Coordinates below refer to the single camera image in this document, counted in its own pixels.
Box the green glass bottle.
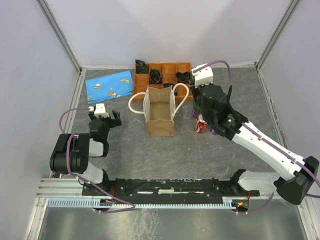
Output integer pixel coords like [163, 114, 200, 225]
[192, 99, 201, 114]

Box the red soda can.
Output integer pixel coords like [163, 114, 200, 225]
[194, 114, 208, 134]

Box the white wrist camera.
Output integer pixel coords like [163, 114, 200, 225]
[191, 64, 214, 88]
[94, 103, 110, 118]

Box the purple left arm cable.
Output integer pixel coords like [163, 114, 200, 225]
[58, 106, 137, 214]

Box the blue patterned cloth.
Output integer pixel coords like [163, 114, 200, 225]
[85, 70, 134, 104]

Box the light blue cable duct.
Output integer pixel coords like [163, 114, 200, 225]
[47, 197, 236, 210]

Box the black rolled band left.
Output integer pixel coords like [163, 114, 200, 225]
[149, 69, 163, 85]

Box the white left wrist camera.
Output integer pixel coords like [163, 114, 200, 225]
[94, 103, 110, 118]

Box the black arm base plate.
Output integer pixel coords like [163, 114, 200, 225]
[98, 178, 260, 205]

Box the purple soda can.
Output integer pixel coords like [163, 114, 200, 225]
[192, 108, 199, 119]
[210, 127, 219, 135]

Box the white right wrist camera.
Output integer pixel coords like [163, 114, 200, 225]
[191, 64, 214, 88]

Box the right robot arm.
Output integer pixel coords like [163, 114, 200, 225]
[190, 80, 320, 205]

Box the black rolled band right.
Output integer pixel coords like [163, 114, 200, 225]
[175, 71, 192, 84]

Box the orange compartment tray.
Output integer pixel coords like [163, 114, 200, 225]
[133, 62, 191, 95]

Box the black rolled band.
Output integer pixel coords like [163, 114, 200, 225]
[175, 71, 192, 84]
[149, 69, 163, 85]

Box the dark patterned rolled fabric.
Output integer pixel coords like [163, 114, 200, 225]
[135, 59, 149, 74]

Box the dark rolled fabric behind bag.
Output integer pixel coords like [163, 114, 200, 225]
[161, 82, 178, 96]

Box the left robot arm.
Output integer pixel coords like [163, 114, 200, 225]
[49, 110, 122, 195]

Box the brown canvas bag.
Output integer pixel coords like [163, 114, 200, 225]
[128, 83, 190, 137]

